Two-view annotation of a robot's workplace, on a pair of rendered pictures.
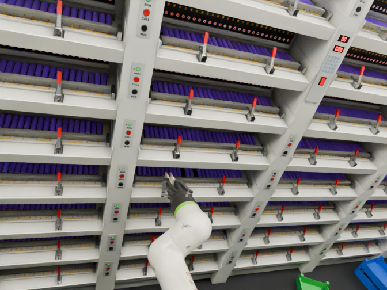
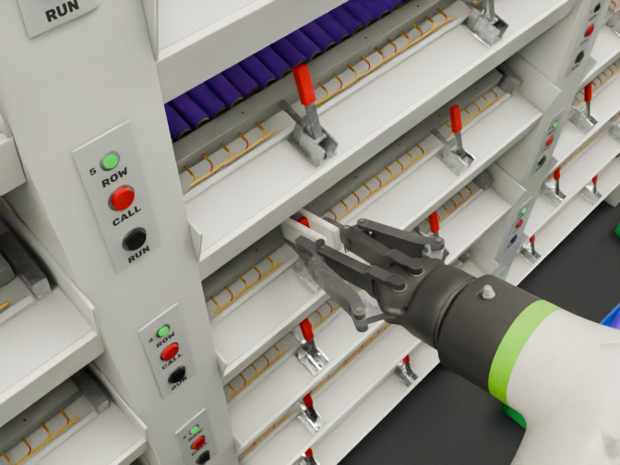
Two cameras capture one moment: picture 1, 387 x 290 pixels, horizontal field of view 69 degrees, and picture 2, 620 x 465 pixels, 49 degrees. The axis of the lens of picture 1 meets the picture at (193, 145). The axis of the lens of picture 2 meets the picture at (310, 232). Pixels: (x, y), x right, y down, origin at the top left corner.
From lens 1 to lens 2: 0.60 m
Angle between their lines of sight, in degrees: 25
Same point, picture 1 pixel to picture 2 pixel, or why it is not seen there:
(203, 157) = (400, 93)
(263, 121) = not seen: outside the picture
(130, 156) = (170, 274)
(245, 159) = (512, 12)
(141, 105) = (122, 30)
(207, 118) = not seen: outside the picture
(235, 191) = (490, 131)
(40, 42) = not seen: outside the picture
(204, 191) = (414, 192)
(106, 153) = (66, 327)
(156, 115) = (207, 41)
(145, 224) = (282, 389)
